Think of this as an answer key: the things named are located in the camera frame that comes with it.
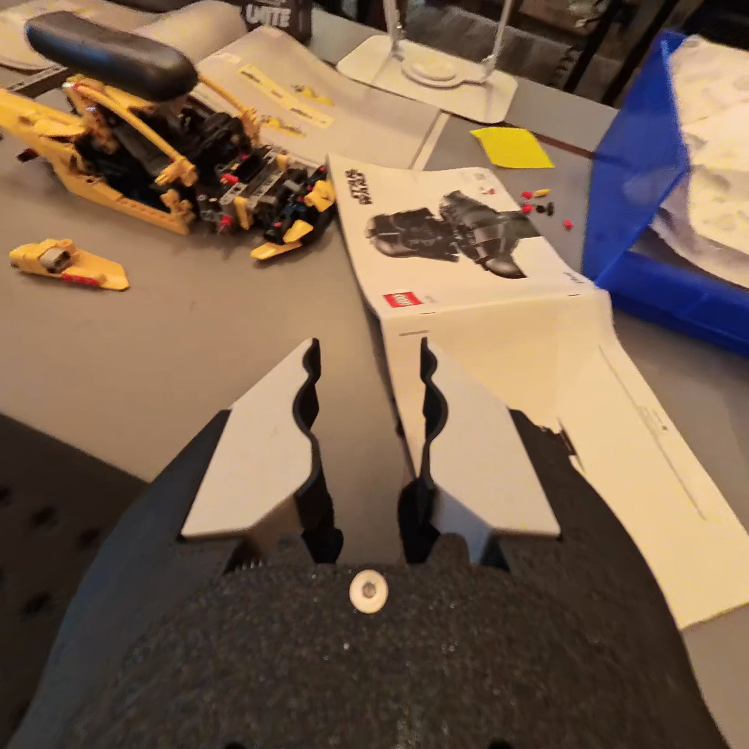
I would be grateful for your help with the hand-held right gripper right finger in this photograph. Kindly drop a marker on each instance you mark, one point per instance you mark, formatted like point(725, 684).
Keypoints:
point(491, 468)

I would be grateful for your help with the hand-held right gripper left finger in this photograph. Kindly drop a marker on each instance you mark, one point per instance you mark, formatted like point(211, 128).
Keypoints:
point(251, 468)

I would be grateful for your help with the yellow toy car model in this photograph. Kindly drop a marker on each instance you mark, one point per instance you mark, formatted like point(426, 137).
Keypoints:
point(117, 199)

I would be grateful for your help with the black white instruction booklet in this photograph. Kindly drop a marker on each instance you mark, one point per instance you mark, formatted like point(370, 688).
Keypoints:
point(468, 275)

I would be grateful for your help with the yellow panel subassembly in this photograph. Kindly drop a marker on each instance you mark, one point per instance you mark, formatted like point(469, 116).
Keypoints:
point(99, 272)

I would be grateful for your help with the grey desk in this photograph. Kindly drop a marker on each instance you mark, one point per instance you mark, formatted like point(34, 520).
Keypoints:
point(205, 322)

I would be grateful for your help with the toy car set box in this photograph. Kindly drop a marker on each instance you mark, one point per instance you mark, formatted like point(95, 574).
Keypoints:
point(275, 17)

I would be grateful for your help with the open instruction booklet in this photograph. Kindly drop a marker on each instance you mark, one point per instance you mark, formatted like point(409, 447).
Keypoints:
point(351, 88)

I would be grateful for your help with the small cluster of pins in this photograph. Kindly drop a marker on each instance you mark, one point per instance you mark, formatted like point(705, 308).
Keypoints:
point(541, 208)

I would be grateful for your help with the yellow sticky note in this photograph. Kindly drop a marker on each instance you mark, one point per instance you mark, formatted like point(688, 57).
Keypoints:
point(509, 146)

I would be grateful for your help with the blue plastic bin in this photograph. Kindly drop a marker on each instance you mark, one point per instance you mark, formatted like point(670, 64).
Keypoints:
point(638, 175)

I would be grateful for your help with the white crumpled papers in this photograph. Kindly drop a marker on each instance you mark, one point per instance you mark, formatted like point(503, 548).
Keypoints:
point(720, 146)

